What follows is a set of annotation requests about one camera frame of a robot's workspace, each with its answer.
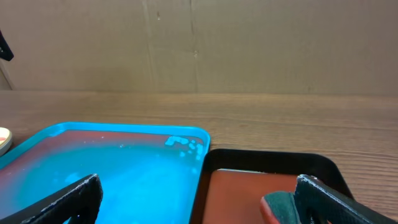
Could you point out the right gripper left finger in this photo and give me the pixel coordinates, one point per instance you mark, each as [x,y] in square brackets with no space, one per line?
[78,203]

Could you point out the dark scrubbing sponge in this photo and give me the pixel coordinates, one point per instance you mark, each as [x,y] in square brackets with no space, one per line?
[279,208]

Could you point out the black tray with red water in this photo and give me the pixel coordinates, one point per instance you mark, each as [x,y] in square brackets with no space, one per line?
[232,182]

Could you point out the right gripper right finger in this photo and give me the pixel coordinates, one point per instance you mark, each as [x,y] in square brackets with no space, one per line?
[318,203]

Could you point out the green plate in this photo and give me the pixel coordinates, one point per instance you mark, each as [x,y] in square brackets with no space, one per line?
[5,140]

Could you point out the teal plastic tray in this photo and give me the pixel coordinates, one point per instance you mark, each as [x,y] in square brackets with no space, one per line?
[149,174]

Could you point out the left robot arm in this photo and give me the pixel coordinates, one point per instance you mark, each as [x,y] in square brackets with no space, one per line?
[5,51]

